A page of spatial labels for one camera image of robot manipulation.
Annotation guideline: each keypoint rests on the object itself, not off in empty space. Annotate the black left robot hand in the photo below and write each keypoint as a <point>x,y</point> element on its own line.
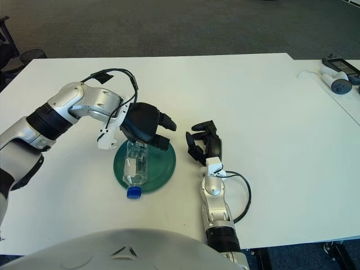
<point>140,121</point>

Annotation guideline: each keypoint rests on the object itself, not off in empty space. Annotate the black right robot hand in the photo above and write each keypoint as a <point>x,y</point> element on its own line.
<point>215,146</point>

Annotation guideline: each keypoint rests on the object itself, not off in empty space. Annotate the clear plastic bottle blue cap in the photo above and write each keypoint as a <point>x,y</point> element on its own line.
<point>135,168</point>

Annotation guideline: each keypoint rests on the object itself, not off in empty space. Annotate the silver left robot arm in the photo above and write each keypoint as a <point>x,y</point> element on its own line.
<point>73,98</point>

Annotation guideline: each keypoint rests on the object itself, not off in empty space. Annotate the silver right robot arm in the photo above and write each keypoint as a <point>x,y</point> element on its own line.
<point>216,205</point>

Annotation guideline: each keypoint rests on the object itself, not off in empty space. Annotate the green round plate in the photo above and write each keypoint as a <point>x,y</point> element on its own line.
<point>161,168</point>

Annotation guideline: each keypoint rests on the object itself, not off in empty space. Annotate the grey robot torso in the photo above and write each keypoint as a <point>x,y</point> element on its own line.
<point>126,247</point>

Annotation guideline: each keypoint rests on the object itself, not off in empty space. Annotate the white grey handheld controller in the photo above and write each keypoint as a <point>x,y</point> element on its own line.
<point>339,85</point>

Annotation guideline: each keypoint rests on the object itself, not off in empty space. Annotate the black office chair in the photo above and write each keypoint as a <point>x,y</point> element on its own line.
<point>7,56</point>

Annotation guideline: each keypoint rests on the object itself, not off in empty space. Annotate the black handheld screen device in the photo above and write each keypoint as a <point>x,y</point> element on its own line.
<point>341,65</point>

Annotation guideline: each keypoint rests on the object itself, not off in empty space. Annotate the black table leg with caster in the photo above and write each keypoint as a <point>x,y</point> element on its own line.
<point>340,256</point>

